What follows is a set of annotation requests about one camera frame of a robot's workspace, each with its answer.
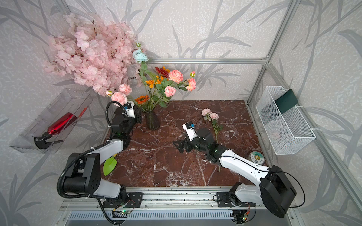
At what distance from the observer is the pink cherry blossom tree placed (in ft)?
2.14

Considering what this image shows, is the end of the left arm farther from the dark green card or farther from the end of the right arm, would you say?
the dark green card

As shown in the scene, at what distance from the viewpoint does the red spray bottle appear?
594 mm

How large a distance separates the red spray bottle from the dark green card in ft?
3.32

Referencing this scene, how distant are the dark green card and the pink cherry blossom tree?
0.81m

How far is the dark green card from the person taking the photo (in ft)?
→ 2.28

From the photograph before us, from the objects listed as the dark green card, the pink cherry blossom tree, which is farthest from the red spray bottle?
the dark green card

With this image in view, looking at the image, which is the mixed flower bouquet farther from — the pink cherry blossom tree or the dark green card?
the dark green card

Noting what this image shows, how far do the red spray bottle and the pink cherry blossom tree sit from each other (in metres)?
0.19

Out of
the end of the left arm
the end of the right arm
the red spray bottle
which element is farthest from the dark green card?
the red spray bottle

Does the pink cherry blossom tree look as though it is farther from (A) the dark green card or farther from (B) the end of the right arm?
(A) the dark green card

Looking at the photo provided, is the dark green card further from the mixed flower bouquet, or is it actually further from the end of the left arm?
the end of the left arm

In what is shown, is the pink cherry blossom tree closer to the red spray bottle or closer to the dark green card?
the red spray bottle
